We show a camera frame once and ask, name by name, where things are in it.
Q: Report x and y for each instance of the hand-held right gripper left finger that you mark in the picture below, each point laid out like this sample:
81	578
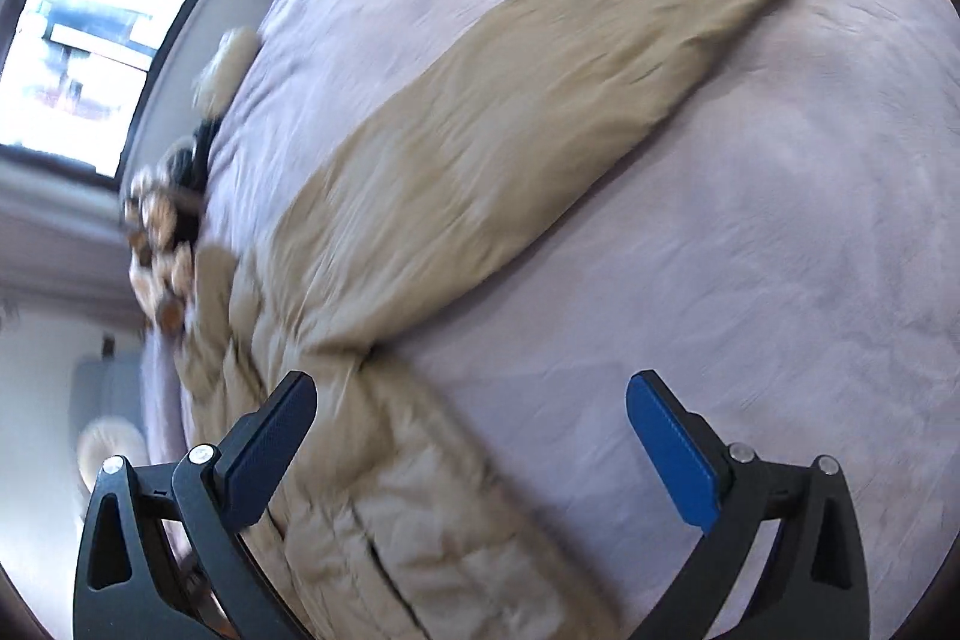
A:
270	445

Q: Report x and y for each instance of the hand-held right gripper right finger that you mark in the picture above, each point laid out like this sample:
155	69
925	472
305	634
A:
671	452

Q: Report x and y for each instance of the beige puffer jacket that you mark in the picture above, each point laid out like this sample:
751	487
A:
525	85

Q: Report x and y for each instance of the round cream cushion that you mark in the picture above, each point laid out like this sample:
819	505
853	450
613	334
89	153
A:
111	449

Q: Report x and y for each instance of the lavender plush bed blanket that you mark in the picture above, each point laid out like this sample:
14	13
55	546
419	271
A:
750	250

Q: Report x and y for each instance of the black plush toy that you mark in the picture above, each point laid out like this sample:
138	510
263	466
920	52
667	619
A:
196	153

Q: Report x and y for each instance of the window with dark frame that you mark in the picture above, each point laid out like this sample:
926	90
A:
90	40

